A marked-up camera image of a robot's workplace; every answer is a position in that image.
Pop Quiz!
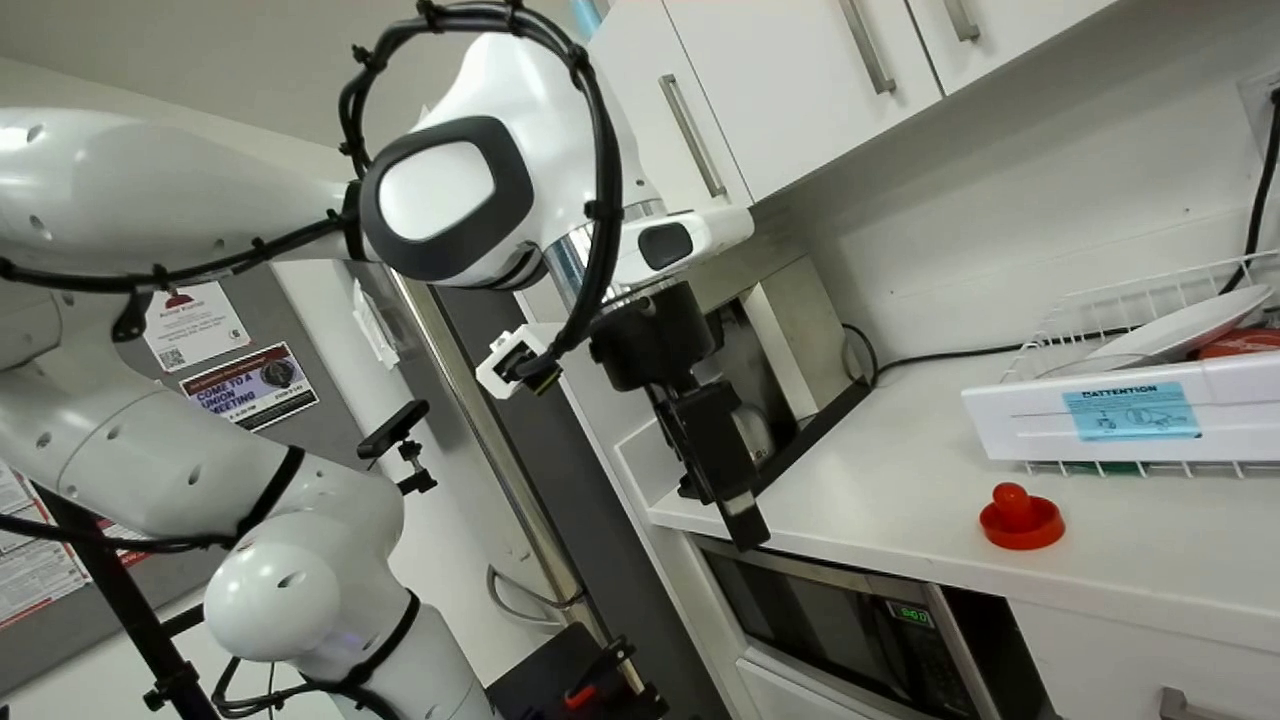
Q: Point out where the white drawer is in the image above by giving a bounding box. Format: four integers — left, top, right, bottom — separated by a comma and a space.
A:
734, 654, 906, 720
1008, 598, 1280, 720

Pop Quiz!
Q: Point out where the steel coffee maker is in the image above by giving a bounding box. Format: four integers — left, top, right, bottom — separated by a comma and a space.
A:
688, 254, 873, 501

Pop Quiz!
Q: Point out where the white cabinet door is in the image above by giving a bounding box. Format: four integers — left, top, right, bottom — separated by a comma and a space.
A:
905, 0, 1123, 97
587, 0, 757, 217
660, 0, 947, 203

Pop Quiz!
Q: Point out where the microwave door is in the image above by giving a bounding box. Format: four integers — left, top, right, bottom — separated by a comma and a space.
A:
698, 543, 949, 719

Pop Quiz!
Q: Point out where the black clamp with red lever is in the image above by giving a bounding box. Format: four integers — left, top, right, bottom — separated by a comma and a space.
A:
484, 620, 673, 720

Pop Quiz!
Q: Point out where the white tray with blue label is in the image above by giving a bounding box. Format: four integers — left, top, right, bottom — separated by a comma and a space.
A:
961, 349, 1280, 464

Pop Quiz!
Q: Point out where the dark printed poster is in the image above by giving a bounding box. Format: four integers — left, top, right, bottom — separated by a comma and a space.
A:
179, 341, 320, 434

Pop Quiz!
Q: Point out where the red air hockey pusher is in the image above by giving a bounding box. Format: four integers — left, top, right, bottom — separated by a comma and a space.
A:
978, 482, 1067, 552

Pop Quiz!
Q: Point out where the white paper notice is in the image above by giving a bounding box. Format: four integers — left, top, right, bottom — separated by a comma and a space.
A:
142, 282, 252, 374

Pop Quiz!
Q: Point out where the white plate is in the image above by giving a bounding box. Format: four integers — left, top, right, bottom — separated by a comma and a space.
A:
1083, 284, 1277, 373

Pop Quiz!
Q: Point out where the stand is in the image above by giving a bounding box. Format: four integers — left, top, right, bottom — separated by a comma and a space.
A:
28, 480, 223, 720

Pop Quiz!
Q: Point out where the orange dish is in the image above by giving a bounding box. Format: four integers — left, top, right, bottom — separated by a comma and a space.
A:
1194, 327, 1280, 360

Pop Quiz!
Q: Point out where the white paper sheet red edge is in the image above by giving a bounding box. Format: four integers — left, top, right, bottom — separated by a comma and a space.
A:
0, 462, 153, 633

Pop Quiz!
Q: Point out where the silver cabinet door handle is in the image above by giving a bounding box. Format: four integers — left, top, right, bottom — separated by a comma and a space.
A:
657, 72, 730, 200
837, 0, 899, 97
941, 0, 983, 44

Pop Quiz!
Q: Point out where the camera on mount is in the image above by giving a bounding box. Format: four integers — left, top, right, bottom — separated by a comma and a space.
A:
356, 399, 440, 497

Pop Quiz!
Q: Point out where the white wall cabinet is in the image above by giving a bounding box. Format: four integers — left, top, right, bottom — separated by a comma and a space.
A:
585, 0, 1123, 217

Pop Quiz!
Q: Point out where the grey cable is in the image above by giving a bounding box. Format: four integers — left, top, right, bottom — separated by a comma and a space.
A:
486, 564, 589, 628

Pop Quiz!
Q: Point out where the black cable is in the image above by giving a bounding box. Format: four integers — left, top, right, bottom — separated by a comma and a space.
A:
842, 88, 1280, 386

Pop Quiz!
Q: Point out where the white wire dish rack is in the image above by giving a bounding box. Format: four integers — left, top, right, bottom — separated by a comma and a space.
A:
998, 250, 1280, 481

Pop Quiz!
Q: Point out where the silver drawer handle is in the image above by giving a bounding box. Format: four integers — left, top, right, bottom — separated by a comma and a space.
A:
1158, 686, 1243, 720

